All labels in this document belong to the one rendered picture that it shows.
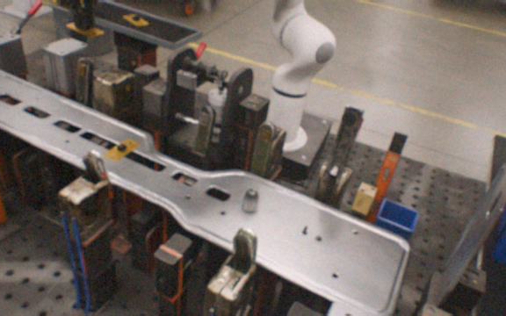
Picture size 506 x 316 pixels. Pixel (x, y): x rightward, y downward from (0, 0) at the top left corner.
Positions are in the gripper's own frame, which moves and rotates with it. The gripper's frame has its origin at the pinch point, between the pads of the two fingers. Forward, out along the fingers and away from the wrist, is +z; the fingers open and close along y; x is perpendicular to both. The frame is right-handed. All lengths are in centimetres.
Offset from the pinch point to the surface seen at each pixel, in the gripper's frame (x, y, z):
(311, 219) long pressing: 61, -3, 25
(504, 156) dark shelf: 92, -55, 22
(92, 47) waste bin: -200, -164, 120
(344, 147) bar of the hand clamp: 61, -14, 12
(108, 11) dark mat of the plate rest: -21.1, -25.5, 9.8
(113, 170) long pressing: 19.6, 12.0, 25.4
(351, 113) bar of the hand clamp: 61, -12, 3
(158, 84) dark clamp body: 9.2, -13.7, 17.8
